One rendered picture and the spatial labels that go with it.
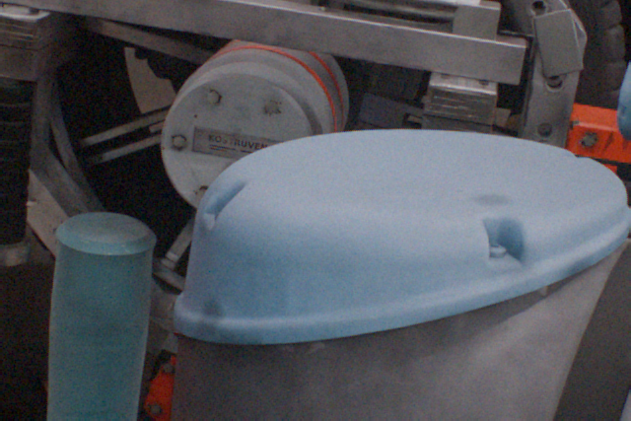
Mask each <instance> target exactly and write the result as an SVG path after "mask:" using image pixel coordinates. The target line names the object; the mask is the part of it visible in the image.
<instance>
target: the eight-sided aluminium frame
mask: <svg viewBox="0 0 631 421"><path fill-rule="evenodd" d="M522 1H523V3H524V6H525V8H526V13H527V15H528V16H530V17H532V21H533V27H534V34H535V41H534V48H533V54H532V58H531V62H530V67H529V72H528V78H527V83H526V91H525V96H524V107H523V112H522V116H521V121H520V127H519V132H518V137H517V139H521V140H526V141H531V142H535V143H540V144H544V145H548V146H553V147H556V148H559V149H563V150H564V146H565V141H566V137H567V132H568V127H569V122H570V118H571V113H572V108H573V104H574V99H575V95H576V90H577V86H578V81H579V77H580V72H581V70H583V69H584V64H583V57H584V56H583V53H584V48H585V44H586V39H587V37H586V33H585V31H584V28H583V26H582V24H581V21H580V20H579V18H578V17H577V15H576V14H575V12H574V11H573V10H572V8H571V7H570V4H569V1H568V0H541V1H543V2H542V3H539V4H535V5H532V3H533V2H534V1H536V0H522ZM52 75H53V70H52V71H51V72H49V73H47V74H46V75H44V76H42V77H40V78H39V79H37V80H35V81H34V83H35V91H34V98H33V101H34V108H33V117H32V120H33V133H32V134H31V136H32V150H31V151H30V154H31V156H32V157H31V167H30V169H29V172H30V184H29V186H28V189H29V202H28V204H27V205H28V219H27V220H26V221H27V222H28V223H29V224H30V225H31V227H32V229H33V230H34V232H35V233H36V234H37V235H38V237H39V238H40V239H41V240H42V242H43V243H44V244H45V245H47V247H48V248H49V249H50V250H51V252H52V253H53V254H54V255H55V256H57V248H58V244H57V239H56V230H57V229H58V227H59V226H60V225H61V224H62V223H64V222H65V221H66V220H68V219H69V218H71V217H73V216H75V215H78V214H87V213H100V212H99V211H98V210H97V209H96V207H95V206H94V205H93V204H92V202H91V201H90V200H89V199H88V197H87V195H86V194H85V192H84V191H83V190H82V189H81V187H80V186H79V185H78V184H77V182H75V181H74V180H73V178H72V177H71V176H70V175H69V174H68V173H67V172H66V171H65V170H64V168H63V167H62V166H61V165H60V163H59V162H58V160H57V158H56V157H55V156H54V155H53V153H52V152H50V151H49V149H48V136H49V121H50V106H51V90H52ZM178 297H179V295H174V294H169V293H166V292H164V291H163V290H162V289H161V288H160V286H159V285H158V284H157V283H156V281H155V280H153V279H152V278H151V291H150V318H149V329H148V339H147V345H146V351H149V352H151V353H152V354H153V355H155V356H157V355H158V354H159V353H160V352H161V350H162V349H166V350H168V351H171V352H174V353H177V347H178V339H179V337H176V336H175V335H174V334H173V332H176V333H178V334H179V331H178V330H177V329H176V327H175V324H174V311H175V303H176V300H177V298H178Z"/></svg>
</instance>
